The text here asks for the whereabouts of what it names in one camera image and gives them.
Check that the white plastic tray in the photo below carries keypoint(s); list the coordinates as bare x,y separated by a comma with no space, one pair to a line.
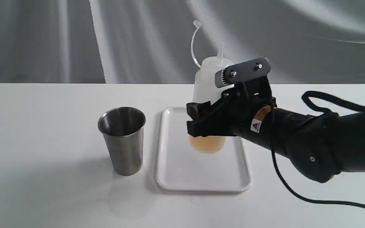
198,165

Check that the clear squeeze bottle with oil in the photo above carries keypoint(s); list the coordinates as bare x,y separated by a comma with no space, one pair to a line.
205,90

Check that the stainless steel cup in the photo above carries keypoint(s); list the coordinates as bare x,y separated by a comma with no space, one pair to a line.
123,131

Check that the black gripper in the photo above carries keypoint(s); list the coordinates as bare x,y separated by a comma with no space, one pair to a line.
243,110

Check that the grey fabric backdrop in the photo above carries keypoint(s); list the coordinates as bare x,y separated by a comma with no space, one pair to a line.
148,41

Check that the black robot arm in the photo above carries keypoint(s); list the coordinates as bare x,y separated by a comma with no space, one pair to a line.
319,147

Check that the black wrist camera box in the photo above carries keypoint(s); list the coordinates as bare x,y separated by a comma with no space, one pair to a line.
242,72

